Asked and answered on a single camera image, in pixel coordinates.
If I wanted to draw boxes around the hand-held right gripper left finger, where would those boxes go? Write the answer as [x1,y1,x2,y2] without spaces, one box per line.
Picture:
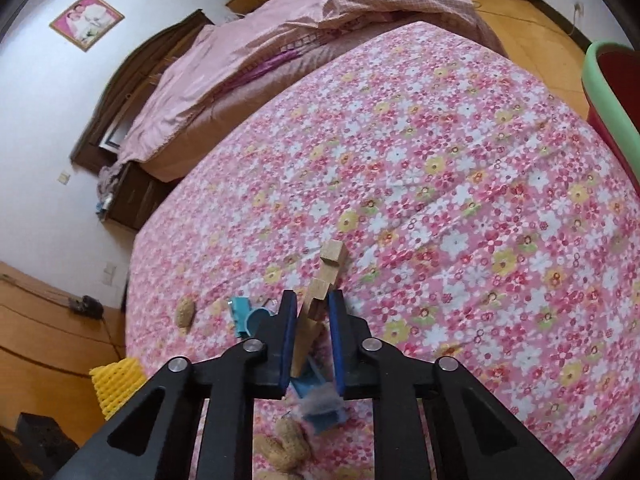
[50,290,301,480]

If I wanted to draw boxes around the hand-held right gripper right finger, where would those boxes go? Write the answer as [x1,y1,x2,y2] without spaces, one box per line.
[327,290,576,480]

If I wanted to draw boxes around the light wooden block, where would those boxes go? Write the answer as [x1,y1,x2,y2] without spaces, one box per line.
[290,240,348,378]

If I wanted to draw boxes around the long yellow foam net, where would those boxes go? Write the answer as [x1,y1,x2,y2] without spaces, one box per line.
[89,357,146,418]

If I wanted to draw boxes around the red and green plastic basin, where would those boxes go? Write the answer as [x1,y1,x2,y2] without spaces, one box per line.
[582,40,640,188]

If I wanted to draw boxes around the blue plastic cap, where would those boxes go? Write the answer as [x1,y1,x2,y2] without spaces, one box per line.
[229,296,273,338]

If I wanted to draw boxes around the blue binder clip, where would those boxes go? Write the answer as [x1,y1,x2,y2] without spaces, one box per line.
[292,355,347,433]

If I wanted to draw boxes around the black power adapter on floor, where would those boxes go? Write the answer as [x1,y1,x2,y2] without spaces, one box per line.
[67,296,103,317]

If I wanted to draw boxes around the pink floral blanket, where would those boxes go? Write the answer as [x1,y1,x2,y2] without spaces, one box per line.
[122,20,640,480]

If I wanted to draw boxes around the dark wooden nightstand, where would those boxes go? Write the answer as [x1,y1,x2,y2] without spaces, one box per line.
[102,160,173,233]

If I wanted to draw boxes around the pile of clothes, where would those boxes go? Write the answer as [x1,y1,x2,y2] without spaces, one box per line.
[96,165,127,207]

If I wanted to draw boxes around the purple striped bed sheet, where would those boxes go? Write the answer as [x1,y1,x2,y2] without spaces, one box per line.
[220,47,301,96]

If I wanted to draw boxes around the dark wooden bed headboard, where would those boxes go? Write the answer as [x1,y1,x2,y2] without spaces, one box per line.
[70,8,216,176]

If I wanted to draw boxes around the pink checked quilt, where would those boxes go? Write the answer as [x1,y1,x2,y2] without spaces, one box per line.
[117,0,508,183]

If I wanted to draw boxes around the red plastic bin liner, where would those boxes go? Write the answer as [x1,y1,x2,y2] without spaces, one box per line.
[597,50,640,136]

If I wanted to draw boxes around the framed wall photo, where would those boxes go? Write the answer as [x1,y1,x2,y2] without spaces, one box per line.
[49,0,126,52]

